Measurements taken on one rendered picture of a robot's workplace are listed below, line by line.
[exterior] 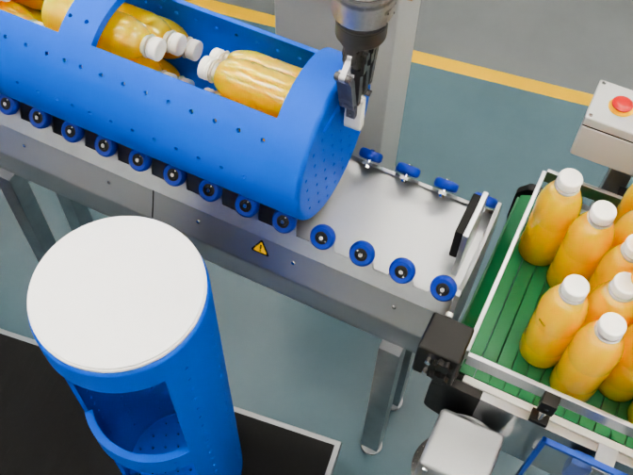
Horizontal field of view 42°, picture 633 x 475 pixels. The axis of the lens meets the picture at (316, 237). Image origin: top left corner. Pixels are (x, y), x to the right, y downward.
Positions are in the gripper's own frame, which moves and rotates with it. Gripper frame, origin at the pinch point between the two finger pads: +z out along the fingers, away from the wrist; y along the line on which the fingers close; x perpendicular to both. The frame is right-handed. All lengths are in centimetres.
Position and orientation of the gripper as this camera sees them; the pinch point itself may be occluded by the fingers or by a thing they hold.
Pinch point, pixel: (354, 111)
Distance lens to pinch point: 133.3
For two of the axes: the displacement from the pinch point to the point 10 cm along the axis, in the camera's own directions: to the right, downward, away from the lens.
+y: 4.4, -7.5, 5.0
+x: -9.0, -3.8, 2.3
